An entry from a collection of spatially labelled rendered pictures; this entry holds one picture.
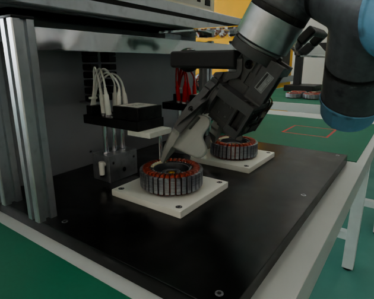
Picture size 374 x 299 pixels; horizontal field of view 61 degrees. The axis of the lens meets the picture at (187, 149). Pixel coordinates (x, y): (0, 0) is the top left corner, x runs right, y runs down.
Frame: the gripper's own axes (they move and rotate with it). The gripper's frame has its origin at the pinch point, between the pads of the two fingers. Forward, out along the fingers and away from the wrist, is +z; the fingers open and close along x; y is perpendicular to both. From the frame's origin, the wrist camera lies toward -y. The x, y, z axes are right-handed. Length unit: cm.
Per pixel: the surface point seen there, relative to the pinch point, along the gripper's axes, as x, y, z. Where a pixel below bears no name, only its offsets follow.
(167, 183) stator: -4.8, 1.9, 4.3
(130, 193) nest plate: -6.9, -2.3, 9.7
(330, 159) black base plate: 37.5, 17.9, -0.7
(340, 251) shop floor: 130, 52, 69
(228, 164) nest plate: 16.8, 2.9, 6.7
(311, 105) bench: 157, -11, 19
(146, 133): -3.1, -6.7, 1.0
